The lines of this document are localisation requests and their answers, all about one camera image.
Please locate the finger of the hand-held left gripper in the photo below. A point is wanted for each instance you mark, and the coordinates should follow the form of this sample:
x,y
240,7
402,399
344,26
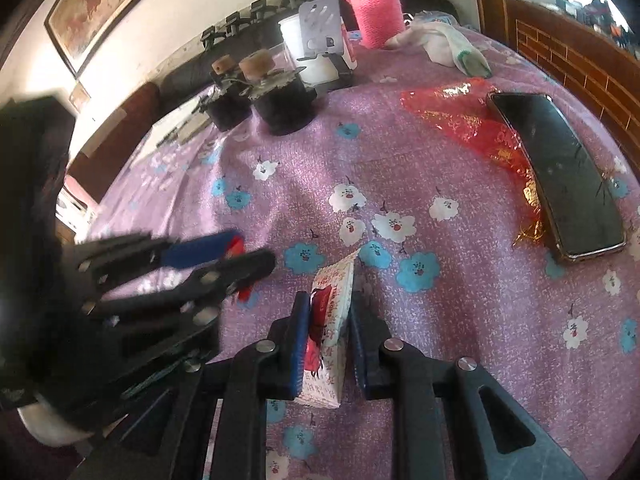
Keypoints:
x,y
200,251
235,270

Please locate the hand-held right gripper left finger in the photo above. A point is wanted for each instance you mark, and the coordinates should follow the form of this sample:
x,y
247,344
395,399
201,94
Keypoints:
x,y
300,345

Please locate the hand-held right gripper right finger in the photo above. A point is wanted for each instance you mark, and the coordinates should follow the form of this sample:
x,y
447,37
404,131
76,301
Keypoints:
x,y
357,350

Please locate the white red candy packet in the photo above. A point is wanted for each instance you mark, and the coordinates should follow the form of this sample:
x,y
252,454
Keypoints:
x,y
330,330

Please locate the purple floral tablecloth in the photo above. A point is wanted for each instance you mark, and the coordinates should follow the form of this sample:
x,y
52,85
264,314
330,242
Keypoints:
x,y
425,310

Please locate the white paper sheet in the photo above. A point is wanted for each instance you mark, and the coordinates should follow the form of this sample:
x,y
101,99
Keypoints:
x,y
162,132

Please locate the black jar with cork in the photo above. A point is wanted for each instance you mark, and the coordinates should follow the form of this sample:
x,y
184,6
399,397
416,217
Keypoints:
x,y
280,97
227,97

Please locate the white plastic container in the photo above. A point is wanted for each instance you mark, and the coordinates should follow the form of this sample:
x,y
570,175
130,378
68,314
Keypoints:
x,y
295,42

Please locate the red plastic bag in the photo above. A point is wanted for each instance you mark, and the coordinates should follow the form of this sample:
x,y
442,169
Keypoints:
x,y
470,120

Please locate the grey phone stand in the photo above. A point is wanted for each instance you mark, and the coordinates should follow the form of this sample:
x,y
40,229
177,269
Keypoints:
x,y
322,25

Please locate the black smartphone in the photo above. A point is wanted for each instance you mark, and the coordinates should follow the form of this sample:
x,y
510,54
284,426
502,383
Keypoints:
x,y
555,170

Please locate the pink sleeved bottle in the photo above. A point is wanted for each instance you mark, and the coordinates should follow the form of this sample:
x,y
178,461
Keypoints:
x,y
375,7

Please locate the white work glove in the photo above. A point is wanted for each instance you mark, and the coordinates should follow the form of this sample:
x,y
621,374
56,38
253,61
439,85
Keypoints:
x,y
445,42

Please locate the brown wooden cabinet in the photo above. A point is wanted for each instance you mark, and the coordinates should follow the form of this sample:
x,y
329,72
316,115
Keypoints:
x,y
565,60

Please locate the framed wall painting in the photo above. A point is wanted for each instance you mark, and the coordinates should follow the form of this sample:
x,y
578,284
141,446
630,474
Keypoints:
x,y
95,5

